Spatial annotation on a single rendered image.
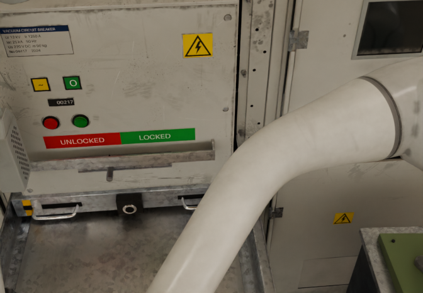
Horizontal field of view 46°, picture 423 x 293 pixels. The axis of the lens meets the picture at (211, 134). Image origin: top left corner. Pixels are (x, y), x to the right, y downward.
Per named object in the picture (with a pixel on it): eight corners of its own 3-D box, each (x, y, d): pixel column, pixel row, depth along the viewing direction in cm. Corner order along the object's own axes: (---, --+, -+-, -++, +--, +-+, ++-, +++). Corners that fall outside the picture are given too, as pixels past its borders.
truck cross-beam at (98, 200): (242, 201, 122) (243, 185, 118) (17, 217, 119) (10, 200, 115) (239, 186, 126) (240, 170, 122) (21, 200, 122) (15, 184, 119)
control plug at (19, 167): (26, 192, 99) (2, 126, 88) (1, 193, 99) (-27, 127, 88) (33, 165, 105) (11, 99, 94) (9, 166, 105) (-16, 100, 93)
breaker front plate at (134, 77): (231, 189, 119) (238, 6, 88) (24, 203, 116) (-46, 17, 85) (230, 185, 120) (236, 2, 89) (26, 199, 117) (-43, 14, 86)
